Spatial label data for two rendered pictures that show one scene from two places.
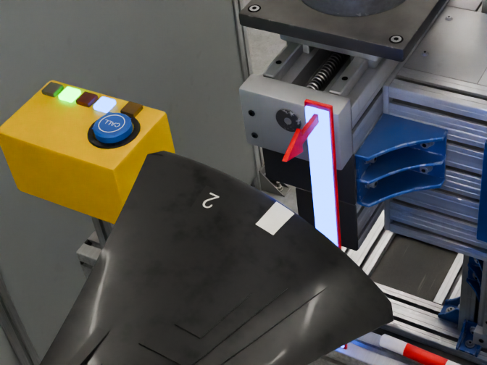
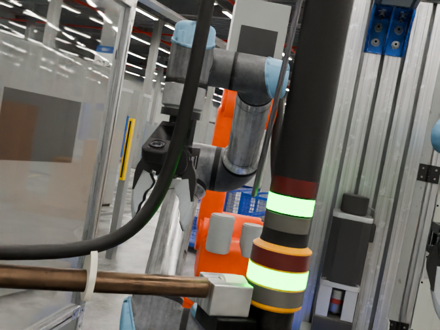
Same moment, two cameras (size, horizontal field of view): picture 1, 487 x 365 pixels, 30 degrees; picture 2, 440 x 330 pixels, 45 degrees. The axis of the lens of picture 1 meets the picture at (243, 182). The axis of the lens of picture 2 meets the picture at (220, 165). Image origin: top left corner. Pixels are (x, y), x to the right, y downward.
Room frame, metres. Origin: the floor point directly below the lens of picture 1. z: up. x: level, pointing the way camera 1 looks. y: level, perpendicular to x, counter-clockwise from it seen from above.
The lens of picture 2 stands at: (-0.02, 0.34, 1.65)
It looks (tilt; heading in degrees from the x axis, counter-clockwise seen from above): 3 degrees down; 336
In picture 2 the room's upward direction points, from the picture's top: 10 degrees clockwise
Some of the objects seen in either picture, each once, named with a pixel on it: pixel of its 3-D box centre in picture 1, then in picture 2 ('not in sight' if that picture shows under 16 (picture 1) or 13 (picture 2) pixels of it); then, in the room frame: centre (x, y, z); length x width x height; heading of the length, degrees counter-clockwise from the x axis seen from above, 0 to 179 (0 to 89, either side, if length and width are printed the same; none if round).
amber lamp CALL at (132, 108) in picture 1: (131, 109); not in sight; (0.77, 0.10, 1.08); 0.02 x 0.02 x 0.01; 54
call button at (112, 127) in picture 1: (113, 128); not in sight; (0.74, 0.12, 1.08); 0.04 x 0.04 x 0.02
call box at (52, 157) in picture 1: (90, 156); not in sight; (0.77, 0.16, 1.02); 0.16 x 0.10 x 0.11; 54
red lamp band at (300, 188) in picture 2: not in sight; (294, 186); (0.30, 0.13, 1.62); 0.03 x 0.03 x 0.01
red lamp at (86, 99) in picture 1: (86, 99); not in sight; (0.80, 0.15, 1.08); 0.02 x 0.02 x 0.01; 54
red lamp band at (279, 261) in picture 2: not in sight; (280, 255); (0.30, 0.13, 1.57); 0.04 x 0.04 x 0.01
